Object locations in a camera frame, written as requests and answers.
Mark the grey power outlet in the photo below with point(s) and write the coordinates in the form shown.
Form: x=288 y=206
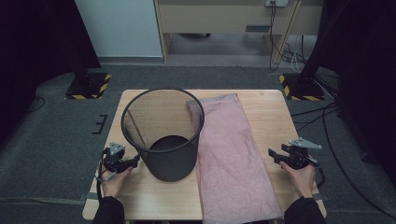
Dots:
x=277 y=2

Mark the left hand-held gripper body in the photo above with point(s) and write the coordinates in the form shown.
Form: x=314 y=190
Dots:
x=113 y=160

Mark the black slanted stand pole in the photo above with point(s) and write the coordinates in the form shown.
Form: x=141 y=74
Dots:
x=320 y=43

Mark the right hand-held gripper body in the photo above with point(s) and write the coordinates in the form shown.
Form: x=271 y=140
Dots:
x=299 y=158

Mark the pink plastic bag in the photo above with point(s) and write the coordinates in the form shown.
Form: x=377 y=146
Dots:
x=230 y=161

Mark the white cabinet panel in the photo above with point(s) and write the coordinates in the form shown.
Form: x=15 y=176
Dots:
x=118 y=28

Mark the black mesh wastebasket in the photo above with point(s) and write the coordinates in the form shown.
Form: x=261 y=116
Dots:
x=171 y=165

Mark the black curtain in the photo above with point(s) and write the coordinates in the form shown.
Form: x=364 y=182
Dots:
x=367 y=62
x=37 y=46

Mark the grey desk label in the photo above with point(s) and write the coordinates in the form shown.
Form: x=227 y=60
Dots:
x=257 y=28

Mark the person's left hand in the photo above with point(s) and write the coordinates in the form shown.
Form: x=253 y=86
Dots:
x=112 y=185

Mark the person's right hand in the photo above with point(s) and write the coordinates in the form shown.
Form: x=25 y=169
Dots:
x=303 y=180

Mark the black yellow-striped stand base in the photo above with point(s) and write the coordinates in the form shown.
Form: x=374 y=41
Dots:
x=88 y=87
x=300 y=90

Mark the light wooden desk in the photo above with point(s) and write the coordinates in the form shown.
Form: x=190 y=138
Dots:
x=218 y=18

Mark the grey tape strip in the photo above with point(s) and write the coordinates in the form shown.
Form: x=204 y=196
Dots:
x=322 y=196
x=92 y=196

